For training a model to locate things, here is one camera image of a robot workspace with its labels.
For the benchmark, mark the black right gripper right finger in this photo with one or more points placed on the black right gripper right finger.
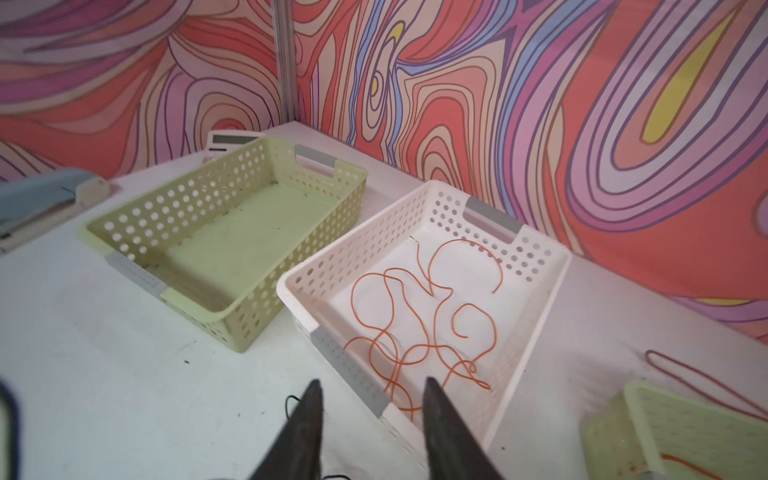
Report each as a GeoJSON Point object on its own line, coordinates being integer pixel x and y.
{"type": "Point", "coordinates": [452, 451]}

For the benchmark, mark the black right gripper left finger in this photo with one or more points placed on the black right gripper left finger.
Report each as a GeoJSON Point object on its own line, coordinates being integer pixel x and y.
{"type": "Point", "coordinates": [296, 452]}

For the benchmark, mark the white perforated basket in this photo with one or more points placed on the white perforated basket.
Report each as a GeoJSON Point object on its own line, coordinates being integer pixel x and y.
{"type": "Point", "coordinates": [440, 285]}

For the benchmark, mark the large green perforated basket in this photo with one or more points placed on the large green perforated basket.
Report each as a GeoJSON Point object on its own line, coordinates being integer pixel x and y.
{"type": "Point", "coordinates": [649, 432]}

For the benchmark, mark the small green perforated basket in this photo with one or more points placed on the small green perforated basket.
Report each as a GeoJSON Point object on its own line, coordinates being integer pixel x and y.
{"type": "Point", "coordinates": [213, 243]}

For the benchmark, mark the white desk calculator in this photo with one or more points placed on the white desk calculator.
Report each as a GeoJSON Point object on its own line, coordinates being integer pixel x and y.
{"type": "Point", "coordinates": [221, 142]}

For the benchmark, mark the grey blue stapler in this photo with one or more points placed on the grey blue stapler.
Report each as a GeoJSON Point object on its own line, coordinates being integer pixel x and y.
{"type": "Point", "coordinates": [32, 206]}

